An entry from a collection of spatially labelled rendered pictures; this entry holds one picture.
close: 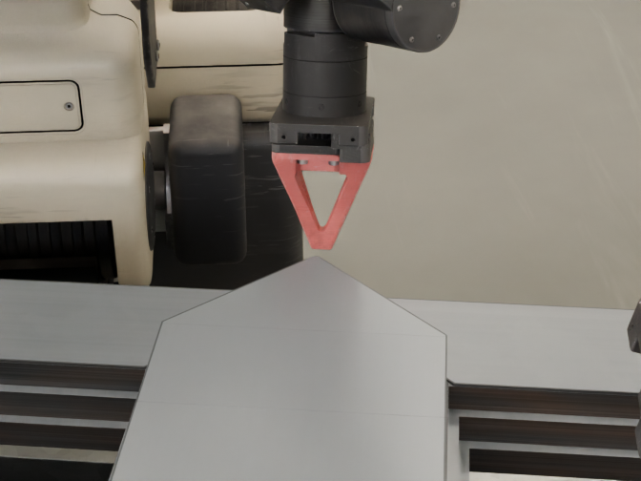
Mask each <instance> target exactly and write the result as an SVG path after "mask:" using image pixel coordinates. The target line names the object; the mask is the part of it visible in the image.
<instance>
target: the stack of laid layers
mask: <svg viewBox="0 0 641 481"><path fill-rule="evenodd" d="M145 370H146V367H145V368H136V367H118V366H82V365H64V364H46V363H29V362H11V361H0V445H11V446H28V447H44V448H61V449H78V450H109V451H118V453H117V456H118V454H119V451H120V447H121V444H122V441H123V438H124V435H125V432H126V429H127V426H128V424H129V421H130V418H131V415H132V411H133V408H134V403H135V400H136V397H137V394H138V392H139V389H140V386H141V383H142V380H143V377H144V373H145ZM640 417H641V413H640V407H639V402H638V394H621V393H603V392H585V391H567V390H549V389H531V388H513V387H477V386H460V385H453V384H451V383H450V382H448V381H447V380H446V447H445V481H469V472H470V471H473V472H489V473H505V474H522V475H539V476H555V477H572V478H588V479H605V480H621V481H641V459H640V457H639V455H638V449H637V444H636V437H635V429H636V426H637V424H638V422H639V419H640ZM117 456H116V458H115V461H114V465H115V462H116V459H117ZM113 470H114V466H113V469H112V472H111V475H110V478H109V481H110V479H111V476H112V473H113Z"/></svg>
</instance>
